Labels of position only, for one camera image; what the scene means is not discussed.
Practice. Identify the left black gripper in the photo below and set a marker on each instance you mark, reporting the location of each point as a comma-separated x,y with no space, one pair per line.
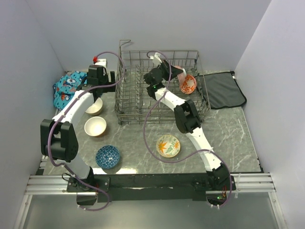
112,78

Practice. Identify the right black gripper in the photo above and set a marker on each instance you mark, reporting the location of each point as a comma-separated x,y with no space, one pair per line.
165,67

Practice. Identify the orange flower pattern bowl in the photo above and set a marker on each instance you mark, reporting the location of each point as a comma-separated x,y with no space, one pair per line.
168,146

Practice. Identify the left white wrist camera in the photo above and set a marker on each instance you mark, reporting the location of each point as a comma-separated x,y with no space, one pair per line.
100,62

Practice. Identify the white bowl far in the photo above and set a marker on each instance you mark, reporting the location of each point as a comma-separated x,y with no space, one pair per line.
96,108

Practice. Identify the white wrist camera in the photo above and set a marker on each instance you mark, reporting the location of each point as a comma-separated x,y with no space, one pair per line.
100,62
156,59

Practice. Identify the dark grey folded cloth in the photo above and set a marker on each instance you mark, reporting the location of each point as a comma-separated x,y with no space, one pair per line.
221,90

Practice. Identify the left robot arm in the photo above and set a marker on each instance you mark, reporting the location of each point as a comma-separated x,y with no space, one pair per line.
58,139

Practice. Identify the blue triangle pattern bowl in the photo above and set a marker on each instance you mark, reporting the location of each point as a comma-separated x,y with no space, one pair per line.
107,157

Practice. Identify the black leaf pattern bowl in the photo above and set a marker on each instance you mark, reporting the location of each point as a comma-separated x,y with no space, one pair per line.
181,77

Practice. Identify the white bowl near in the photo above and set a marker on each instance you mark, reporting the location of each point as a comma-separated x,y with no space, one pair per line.
95,126

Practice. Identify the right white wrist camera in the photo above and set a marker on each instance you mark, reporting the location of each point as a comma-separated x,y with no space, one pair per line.
156,59

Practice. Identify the red floral bowl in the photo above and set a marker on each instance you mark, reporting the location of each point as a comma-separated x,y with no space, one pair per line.
189,85

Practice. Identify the white bowl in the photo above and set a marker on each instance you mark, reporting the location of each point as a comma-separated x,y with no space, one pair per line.
96,108
95,126

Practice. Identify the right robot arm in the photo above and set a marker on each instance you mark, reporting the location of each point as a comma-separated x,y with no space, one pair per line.
187,121

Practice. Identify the blue shark print cloth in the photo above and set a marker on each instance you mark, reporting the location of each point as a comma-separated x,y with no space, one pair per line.
65,88

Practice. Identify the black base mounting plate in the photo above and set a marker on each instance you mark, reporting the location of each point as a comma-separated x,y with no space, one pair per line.
123,187

